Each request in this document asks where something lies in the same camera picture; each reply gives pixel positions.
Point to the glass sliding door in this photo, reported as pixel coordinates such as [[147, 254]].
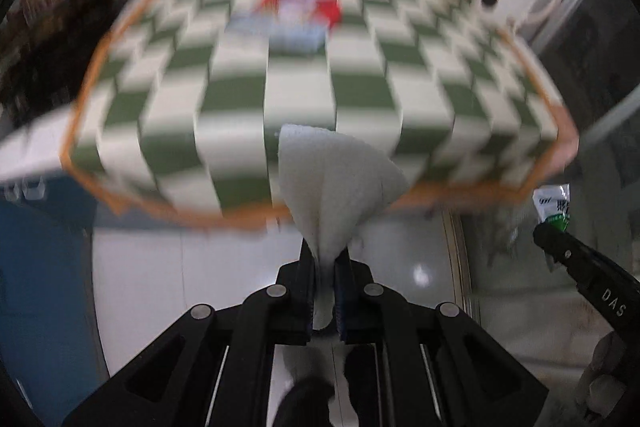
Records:
[[591, 51]]

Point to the green white medicine sachet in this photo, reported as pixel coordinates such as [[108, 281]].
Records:
[[552, 205]]

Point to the white tissue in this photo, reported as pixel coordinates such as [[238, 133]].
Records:
[[331, 183]]

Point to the red white snack bag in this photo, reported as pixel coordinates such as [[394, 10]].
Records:
[[298, 27]]

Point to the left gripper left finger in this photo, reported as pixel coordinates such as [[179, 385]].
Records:
[[295, 309]]

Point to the right gloved hand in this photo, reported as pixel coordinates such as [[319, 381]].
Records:
[[602, 385]]

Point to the black frying pan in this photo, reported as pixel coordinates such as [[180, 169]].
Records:
[[46, 64]]

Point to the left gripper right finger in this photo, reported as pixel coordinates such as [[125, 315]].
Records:
[[352, 307]]

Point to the green white checkered tablecloth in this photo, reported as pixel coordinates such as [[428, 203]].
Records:
[[181, 117]]

